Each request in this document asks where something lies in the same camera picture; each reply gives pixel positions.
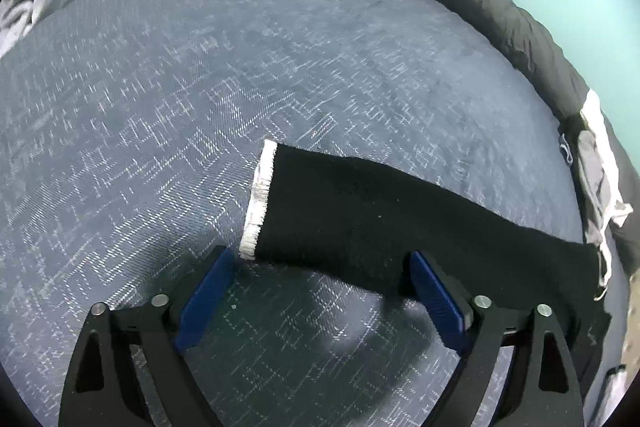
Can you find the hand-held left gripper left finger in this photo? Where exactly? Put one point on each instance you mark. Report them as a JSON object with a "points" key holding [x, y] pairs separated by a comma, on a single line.
{"points": [[205, 302]]}

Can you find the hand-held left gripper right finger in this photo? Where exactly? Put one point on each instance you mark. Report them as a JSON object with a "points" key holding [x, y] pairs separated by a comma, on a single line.
{"points": [[437, 302]]}

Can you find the black sweater with white trim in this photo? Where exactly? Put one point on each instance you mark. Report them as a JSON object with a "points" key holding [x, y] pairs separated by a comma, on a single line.
{"points": [[360, 217]]}

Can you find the grey garment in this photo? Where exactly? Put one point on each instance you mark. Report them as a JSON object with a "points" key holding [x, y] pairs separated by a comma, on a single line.
{"points": [[592, 187]]}

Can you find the blue patterned bed cover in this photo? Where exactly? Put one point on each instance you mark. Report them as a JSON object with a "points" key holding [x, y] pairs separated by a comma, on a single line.
{"points": [[175, 107]]}

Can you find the white shirt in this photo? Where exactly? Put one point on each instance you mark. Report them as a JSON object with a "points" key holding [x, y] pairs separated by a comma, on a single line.
{"points": [[595, 117]]}

